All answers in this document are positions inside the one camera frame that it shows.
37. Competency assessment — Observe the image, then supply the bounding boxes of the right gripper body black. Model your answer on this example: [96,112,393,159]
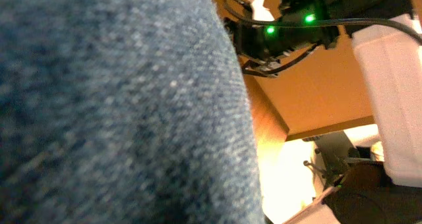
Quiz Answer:
[224,14,340,64]

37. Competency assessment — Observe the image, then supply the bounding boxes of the dark blue jeans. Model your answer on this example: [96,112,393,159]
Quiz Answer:
[1,0,264,223]

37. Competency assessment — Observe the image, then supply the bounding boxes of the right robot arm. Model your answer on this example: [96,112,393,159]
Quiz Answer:
[224,0,421,223]

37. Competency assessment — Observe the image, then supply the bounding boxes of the right black cable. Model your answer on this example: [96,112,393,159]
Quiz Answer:
[223,0,422,78]

